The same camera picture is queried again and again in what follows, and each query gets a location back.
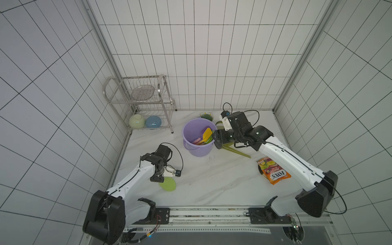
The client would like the green shovel yellow handle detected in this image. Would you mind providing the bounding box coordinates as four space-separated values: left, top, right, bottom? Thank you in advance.
204 134 213 145

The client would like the purple shovel pink handle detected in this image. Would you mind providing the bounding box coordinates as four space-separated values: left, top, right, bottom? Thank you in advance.
192 137 202 145

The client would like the yellow plastic shovel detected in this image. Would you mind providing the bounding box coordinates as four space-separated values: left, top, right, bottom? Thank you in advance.
197 128 213 145

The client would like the green patterned bowl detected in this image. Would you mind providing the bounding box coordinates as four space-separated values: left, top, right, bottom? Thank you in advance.
199 112 214 121

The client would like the orange snack bag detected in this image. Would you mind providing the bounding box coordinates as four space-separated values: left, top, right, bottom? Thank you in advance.
257 157 292 185

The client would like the metal dish rack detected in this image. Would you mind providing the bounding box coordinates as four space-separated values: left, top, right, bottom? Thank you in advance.
102 75 177 133

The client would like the green transparent watering can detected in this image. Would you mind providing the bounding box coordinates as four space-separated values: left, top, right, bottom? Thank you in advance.
215 121 251 159

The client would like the purple plastic bucket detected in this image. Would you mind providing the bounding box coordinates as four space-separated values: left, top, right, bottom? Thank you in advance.
182 118 217 157

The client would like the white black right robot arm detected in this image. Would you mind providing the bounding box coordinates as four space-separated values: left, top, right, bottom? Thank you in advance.
212 111 338 222

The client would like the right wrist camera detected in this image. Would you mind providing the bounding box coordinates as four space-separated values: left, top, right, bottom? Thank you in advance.
219 110 232 131

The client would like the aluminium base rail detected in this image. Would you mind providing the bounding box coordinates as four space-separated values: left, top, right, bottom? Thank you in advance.
87 205 333 229

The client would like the blue bowl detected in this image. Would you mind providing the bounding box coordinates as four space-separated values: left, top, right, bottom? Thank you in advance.
145 115 162 128

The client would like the light green shovel wooden handle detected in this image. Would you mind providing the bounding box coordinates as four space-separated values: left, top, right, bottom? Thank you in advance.
159 177 176 192

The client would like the light green bowl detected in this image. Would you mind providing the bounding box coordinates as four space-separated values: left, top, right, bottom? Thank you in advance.
129 114 146 129

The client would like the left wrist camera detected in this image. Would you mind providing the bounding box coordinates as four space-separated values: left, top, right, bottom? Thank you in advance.
162 166 181 178

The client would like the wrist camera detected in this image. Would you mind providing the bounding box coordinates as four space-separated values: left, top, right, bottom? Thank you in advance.
162 166 181 178
219 110 232 131

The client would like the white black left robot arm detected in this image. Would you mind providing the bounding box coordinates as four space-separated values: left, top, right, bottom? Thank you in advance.
82 145 173 245

